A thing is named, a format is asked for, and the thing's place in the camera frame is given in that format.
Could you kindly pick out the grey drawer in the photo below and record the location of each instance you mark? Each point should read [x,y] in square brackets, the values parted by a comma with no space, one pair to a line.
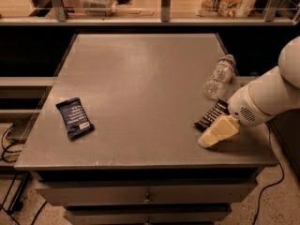
[97,193]
[140,216]

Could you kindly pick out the printed snack bag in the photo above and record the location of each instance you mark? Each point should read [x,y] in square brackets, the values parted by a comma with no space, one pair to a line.
[226,8]

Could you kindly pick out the grey lower drawer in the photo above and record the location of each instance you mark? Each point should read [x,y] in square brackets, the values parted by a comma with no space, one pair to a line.
[140,216]

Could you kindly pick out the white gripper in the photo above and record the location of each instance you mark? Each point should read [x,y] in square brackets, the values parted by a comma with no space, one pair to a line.
[242,107]

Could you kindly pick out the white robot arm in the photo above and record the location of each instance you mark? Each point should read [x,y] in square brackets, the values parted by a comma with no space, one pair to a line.
[273,93]

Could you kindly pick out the clear plastic container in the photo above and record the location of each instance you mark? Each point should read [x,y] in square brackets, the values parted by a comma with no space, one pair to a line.
[101,8]

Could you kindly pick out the blue blueberry rxbar wrapper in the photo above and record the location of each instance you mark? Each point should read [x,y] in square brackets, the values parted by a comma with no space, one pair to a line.
[75,118]

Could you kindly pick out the clear plastic water bottle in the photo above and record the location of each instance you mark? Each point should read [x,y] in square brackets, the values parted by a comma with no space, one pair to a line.
[216,84]

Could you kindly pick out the metal shelf rail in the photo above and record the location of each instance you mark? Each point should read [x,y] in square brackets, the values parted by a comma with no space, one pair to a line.
[142,12]

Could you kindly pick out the grey upper drawer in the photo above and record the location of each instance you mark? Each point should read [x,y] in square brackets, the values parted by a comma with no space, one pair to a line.
[97,193]

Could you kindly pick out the black chocolate rxbar wrapper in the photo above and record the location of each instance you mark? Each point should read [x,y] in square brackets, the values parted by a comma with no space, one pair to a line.
[220,108]

